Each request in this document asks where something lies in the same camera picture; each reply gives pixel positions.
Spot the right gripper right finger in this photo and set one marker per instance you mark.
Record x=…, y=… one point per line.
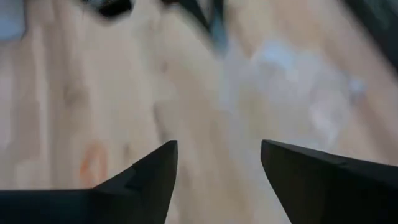
x=335, y=193

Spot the clear plastic zip bag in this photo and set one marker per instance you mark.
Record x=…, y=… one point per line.
x=295, y=81

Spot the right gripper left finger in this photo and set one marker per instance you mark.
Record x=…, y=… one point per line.
x=124, y=205

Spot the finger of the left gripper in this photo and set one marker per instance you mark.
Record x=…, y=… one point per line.
x=192, y=9
x=221, y=25

